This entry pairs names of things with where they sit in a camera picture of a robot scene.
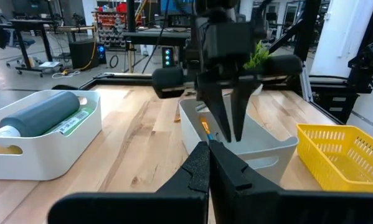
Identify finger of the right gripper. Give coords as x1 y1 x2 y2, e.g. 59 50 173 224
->
195 75 233 144
230 81 262 142

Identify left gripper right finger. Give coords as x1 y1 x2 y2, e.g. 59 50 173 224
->
209 139 373 224

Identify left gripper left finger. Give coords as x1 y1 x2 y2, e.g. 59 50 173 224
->
47 141 211 224

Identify blue brush gold ferrule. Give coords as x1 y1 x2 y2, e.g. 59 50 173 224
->
200 116 217 141

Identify light grey storage bin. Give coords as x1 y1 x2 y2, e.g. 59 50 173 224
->
179 93 299 185

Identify yellow slotted plastic basket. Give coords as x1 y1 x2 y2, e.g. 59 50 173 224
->
296 123 373 193

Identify artificial green potted plant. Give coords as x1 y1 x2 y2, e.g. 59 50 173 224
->
243 39 271 71

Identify computer with green lights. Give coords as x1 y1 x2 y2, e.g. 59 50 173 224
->
161 46 175 68

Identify black workbench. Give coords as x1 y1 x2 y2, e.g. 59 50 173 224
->
122 29 192 74

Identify shelf with red bins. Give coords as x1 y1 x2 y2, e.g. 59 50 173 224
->
92 2 128 48

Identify green cardboard roller packaging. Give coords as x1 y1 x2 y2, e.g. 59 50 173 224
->
45 106 95 137

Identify black computer tower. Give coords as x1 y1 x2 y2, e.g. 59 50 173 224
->
69 39 100 71

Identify black rolling desk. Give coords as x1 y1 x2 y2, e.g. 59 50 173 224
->
8 18 62 77

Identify black office chair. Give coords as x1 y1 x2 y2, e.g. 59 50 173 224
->
0 23 36 68

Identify white handled storage bin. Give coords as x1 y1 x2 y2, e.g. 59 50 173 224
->
0 89 103 181

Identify white floor cable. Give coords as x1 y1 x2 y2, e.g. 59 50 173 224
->
51 70 81 79

